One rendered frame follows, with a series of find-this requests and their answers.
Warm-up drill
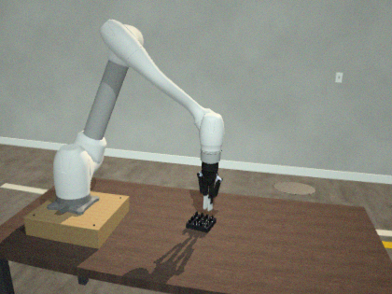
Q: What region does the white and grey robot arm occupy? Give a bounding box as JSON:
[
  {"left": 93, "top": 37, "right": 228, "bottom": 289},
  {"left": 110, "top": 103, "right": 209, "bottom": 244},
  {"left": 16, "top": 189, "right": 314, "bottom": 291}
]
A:
[{"left": 48, "top": 20, "right": 224, "bottom": 215}]

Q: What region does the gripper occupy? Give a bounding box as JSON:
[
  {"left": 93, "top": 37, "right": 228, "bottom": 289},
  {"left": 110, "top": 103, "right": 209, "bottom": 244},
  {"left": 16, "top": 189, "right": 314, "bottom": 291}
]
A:
[{"left": 197, "top": 162, "right": 222, "bottom": 211}]

